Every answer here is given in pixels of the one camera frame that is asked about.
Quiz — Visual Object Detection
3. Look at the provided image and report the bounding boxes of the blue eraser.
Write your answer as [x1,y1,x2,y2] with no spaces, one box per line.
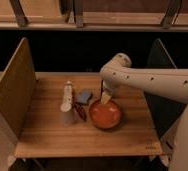
[76,90,92,105]

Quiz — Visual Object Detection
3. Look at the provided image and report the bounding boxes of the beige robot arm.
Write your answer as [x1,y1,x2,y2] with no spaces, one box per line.
[100,53,188,171]

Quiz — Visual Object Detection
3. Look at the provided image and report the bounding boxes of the black cylindrical can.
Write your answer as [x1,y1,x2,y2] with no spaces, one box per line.
[100,80,104,98]

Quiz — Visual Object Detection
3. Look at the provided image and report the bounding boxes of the right dark side panel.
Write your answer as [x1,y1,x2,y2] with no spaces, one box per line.
[145,38,186,138]

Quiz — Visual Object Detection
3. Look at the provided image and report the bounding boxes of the white glue bottle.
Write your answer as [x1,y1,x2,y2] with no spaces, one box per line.
[64,81,73,104]

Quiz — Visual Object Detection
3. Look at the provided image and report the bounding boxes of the wooden shelf rail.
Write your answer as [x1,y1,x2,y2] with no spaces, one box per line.
[0,0,188,33]

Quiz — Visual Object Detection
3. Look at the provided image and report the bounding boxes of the orange red bowl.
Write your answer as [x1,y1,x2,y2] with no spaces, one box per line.
[89,100,122,130]

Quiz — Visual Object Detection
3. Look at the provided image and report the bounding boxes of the left wooden side panel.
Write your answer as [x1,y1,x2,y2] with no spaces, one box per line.
[0,38,36,144]

